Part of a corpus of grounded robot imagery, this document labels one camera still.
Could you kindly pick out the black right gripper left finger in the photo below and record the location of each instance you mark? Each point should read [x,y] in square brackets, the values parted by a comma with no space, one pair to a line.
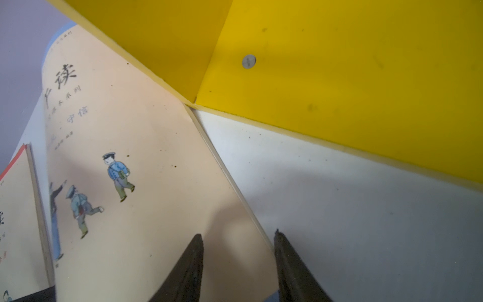
[184,281]

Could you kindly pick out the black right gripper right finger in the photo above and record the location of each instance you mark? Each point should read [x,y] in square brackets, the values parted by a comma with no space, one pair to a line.
[296,282]

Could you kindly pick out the blue-edged beige reading book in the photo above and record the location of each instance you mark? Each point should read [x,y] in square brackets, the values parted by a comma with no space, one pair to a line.
[141,182]

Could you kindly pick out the red-edged beige reading book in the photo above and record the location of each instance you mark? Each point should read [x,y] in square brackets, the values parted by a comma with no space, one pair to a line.
[26,258]

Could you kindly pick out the yellow blue pink bookshelf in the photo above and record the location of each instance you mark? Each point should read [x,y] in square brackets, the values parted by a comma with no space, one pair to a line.
[397,81]

